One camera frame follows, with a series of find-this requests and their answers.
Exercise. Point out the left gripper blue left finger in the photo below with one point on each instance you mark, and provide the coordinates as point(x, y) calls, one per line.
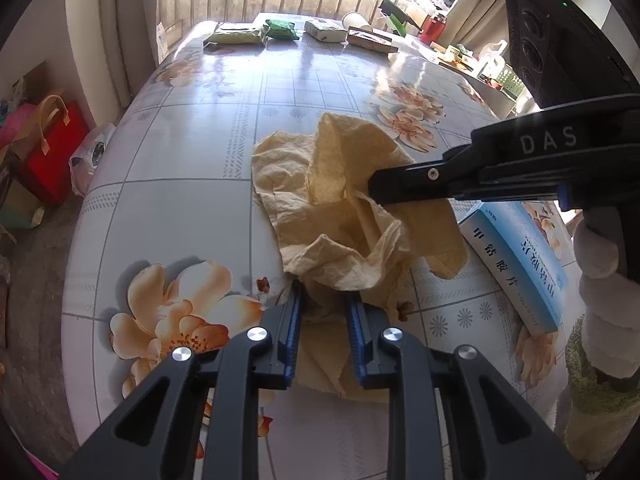
point(289, 330)

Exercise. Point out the white box on table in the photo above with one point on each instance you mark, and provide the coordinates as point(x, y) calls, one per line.
point(325, 31)

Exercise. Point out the yellow paper towel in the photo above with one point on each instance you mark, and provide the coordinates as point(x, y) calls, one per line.
point(334, 237)

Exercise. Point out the right hand white glove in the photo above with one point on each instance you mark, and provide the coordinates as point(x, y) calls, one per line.
point(610, 328)

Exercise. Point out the red shopping bag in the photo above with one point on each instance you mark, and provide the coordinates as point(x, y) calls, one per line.
point(57, 131)

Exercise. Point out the grey curtain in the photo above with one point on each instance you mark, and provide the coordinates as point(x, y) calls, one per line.
point(114, 49)

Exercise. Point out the blue white medicine box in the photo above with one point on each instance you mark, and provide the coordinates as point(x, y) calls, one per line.
point(521, 260)

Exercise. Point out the brown flat box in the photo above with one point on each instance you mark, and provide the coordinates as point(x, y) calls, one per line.
point(371, 41)

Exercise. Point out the white plastic bag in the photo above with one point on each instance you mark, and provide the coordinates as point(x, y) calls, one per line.
point(86, 158)

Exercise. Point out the pale green tissue pack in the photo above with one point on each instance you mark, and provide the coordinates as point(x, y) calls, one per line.
point(228, 34)

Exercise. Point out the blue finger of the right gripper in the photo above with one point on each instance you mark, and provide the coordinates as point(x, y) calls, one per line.
point(410, 183)

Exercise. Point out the green packet on table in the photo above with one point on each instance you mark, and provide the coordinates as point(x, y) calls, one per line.
point(280, 30)

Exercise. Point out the black tracking camera box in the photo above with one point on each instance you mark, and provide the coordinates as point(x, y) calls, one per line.
point(561, 55)

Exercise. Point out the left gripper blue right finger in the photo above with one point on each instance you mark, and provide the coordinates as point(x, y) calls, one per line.
point(359, 336)

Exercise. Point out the red kettle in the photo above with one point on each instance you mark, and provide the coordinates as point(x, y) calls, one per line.
point(432, 28)

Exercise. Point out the green fuzzy sleeve forearm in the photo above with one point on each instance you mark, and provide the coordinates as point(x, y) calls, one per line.
point(600, 418)

